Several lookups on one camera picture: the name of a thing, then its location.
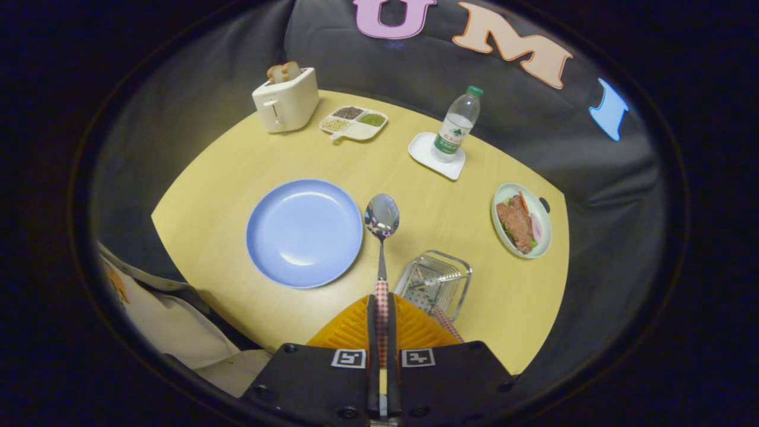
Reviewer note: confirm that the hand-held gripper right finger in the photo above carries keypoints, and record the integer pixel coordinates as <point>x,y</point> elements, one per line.
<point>450,385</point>

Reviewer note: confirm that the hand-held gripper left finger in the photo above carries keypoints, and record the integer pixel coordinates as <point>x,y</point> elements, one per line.
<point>320,385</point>

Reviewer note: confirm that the square perforated metal tray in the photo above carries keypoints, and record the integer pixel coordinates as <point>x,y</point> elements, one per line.
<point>442,276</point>

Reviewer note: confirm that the blue plate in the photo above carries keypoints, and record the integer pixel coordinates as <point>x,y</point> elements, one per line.
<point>302,234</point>

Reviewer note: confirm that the brown meat slices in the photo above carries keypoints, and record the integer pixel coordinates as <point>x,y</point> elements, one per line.
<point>516,225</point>

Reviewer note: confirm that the pink ham slice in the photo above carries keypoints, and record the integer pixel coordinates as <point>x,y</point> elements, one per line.
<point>536,228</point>

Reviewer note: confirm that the pale green food plate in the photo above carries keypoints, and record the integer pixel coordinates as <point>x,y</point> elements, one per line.
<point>542,207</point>

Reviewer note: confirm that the black table grommet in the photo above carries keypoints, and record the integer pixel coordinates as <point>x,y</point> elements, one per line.
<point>544,205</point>

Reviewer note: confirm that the white square coaster tray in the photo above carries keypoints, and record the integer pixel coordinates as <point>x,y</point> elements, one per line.
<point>421,151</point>

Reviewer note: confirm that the white divided grain dish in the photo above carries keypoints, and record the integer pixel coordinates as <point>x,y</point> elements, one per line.
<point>359,130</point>

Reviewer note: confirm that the clear green-capped water bottle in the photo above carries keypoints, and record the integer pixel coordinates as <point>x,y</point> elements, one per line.
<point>453,127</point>

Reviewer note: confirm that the white toaster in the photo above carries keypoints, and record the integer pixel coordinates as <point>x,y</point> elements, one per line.
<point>290,101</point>

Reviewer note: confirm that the toasted bread slice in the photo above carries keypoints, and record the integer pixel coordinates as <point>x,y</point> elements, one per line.
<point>274,73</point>
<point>290,70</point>

